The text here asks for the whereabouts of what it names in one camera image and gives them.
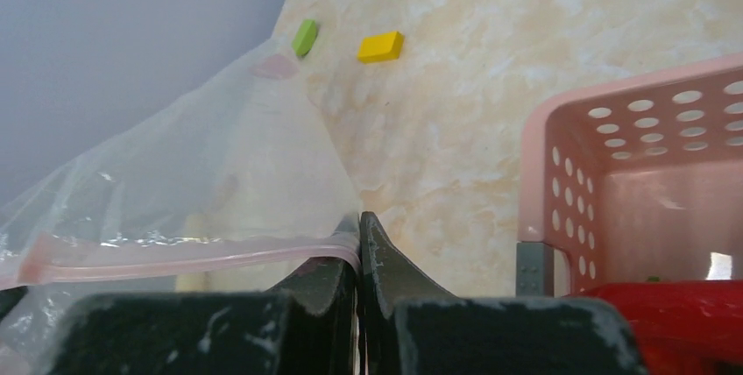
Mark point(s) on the pink perforated plastic basket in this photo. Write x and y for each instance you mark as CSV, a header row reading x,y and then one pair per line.
x,y
633,179

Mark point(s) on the clear zip top bag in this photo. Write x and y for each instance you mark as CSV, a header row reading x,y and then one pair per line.
x,y
247,146

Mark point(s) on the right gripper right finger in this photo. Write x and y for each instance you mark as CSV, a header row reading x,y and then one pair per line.
x,y
412,325

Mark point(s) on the yellow rectangular block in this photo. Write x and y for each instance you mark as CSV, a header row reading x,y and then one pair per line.
x,y
381,47

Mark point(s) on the green block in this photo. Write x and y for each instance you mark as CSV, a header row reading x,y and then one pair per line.
x,y
305,37

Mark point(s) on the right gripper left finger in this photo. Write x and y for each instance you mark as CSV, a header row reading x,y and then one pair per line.
x,y
302,325

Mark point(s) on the red chili pepper toy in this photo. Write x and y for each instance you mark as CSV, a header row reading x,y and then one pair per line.
x,y
683,327

